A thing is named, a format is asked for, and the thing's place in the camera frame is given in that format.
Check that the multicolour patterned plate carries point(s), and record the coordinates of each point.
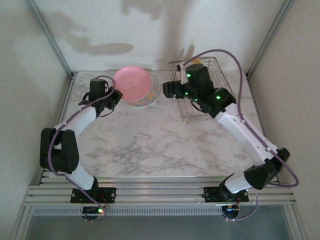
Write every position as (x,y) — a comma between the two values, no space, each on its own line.
(152,92)

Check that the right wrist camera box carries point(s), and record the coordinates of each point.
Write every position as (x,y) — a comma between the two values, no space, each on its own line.
(183,77)

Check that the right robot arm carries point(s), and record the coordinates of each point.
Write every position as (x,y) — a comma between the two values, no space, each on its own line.
(240,130)

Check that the pink plate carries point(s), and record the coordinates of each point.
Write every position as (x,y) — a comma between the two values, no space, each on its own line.
(132,82)

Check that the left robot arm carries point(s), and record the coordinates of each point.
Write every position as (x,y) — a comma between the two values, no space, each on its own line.
(82,120)

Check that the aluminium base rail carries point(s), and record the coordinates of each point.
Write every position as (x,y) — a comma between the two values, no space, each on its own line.
(160,192)

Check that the aluminium frame post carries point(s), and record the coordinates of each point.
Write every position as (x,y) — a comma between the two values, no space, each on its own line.
(50,37)
(269,37)

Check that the aluminium table side rail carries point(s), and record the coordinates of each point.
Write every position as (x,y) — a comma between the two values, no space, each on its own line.
(255,100)
(65,105)

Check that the circuit board with led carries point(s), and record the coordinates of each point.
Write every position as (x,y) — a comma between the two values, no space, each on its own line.
(91,211)
(231,211)

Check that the yellow plate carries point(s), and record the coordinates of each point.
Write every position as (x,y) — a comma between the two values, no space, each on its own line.
(196,60)

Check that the left circuit board with LED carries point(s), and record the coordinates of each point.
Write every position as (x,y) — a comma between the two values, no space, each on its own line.
(91,211)

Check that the aluminium frame leg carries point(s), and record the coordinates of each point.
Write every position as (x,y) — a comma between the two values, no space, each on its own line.
(21,225)
(296,225)

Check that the right circuit board with LED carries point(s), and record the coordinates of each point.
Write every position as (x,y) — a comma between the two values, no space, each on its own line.
(231,211)

